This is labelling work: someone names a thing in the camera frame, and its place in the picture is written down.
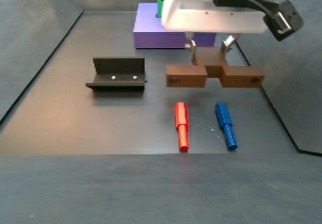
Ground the red peg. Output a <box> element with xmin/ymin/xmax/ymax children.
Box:
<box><xmin>175</xmin><ymin>102</ymin><xmax>188</xmax><ymax>152</ymax></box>

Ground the black angle bracket fixture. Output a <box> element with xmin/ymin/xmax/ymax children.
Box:
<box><xmin>85</xmin><ymin>57</ymin><xmax>145</xmax><ymax>91</ymax></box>

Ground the brown T-shaped block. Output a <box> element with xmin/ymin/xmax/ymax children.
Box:
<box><xmin>166</xmin><ymin>47</ymin><xmax>264</xmax><ymax>88</ymax></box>

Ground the purple base block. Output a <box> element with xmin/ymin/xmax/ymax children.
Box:
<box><xmin>132</xmin><ymin>2</ymin><xmax>218</xmax><ymax>50</ymax></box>

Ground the green U-shaped block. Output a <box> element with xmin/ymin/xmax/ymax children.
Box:
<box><xmin>156</xmin><ymin>0</ymin><xmax>163</xmax><ymax>18</ymax></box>

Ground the blue peg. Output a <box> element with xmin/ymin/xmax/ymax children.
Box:
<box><xmin>215</xmin><ymin>102</ymin><xmax>238</xmax><ymax>150</ymax></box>

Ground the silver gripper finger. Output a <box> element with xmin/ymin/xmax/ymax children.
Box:
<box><xmin>222</xmin><ymin>35</ymin><xmax>238</xmax><ymax>52</ymax></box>
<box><xmin>184</xmin><ymin>32</ymin><xmax>196</xmax><ymax>50</ymax></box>

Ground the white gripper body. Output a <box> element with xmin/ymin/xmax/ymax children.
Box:
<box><xmin>160</xmin><ymin>0</ymin><xmax>267</xmax><ymax>34</ymax></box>

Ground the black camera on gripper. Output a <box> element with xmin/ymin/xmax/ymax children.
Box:
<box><xmin>212</xmin><ymin>0</ymin><xmax>303</xmax><ymax>41</ymax></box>

